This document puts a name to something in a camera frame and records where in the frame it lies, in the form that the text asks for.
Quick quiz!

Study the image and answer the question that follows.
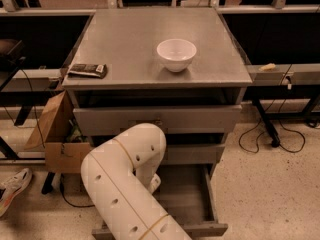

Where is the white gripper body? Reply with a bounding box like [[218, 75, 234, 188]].
[[148, 174, 161, 194]]

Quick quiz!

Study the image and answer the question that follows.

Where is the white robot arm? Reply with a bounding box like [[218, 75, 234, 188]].
[[81, 123, 191, 240]]

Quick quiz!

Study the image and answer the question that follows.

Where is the grey open bottom drawer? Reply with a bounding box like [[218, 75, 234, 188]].
[[92, 163, 229, 240]]

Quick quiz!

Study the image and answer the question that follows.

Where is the grey middle drawer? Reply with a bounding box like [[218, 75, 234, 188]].
[[90, 143, 226, 168]]

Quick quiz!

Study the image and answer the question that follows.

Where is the grey top drawer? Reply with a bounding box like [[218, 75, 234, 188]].
[[73, 105, 242, 136]]

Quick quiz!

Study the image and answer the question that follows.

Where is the grey wooden drawer cabinet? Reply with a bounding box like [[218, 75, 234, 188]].
[[61, 7, 254, 172]]

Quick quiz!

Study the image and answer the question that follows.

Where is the brown cardboard box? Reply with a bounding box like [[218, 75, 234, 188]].
[[24, 91, 91, 173]]

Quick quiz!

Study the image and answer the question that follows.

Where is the dark snack bar packet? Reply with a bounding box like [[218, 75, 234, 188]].
[[68, 64, 108, 79]]

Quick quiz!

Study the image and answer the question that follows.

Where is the black table leg right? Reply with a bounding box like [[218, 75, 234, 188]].
[[252, 99, 280, 148]]

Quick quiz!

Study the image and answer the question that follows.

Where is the white ceramic bowl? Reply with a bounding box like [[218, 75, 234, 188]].
[[156, 39, 197, 72]]

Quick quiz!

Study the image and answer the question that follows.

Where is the white running shoe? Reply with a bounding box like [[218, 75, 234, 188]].
[[0, 168, 32, 217]]

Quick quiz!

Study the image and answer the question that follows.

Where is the black floor cable right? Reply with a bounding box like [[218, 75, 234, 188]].
[[238, 63, 307, 154]]

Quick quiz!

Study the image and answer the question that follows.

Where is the black floor cable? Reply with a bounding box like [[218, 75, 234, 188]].
[[238, 63, 307, 154], [59, 173, 96, 208]]

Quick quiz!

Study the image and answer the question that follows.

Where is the black floor cable left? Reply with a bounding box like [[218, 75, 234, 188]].
[[59, 173, 96, 208]]

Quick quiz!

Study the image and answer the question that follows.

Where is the yellow foam piece on rail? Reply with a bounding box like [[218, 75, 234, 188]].
[[259, 63, 276, 71]]

